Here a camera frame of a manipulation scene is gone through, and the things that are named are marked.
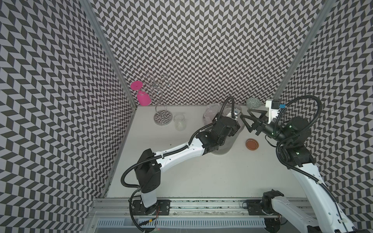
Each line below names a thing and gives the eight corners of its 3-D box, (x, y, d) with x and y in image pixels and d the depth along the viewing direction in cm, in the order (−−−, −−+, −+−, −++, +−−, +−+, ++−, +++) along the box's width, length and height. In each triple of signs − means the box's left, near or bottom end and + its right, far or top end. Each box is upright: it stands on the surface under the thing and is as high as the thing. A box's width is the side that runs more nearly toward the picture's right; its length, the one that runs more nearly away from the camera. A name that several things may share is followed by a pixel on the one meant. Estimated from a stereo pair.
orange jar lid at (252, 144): (247, 150, 96) (248, 148, 94) (244, 140, 101) (245, 138, 99) (258, 150, 96) (260, 148, 94) (255, 140, 101) (256, 138, 99)
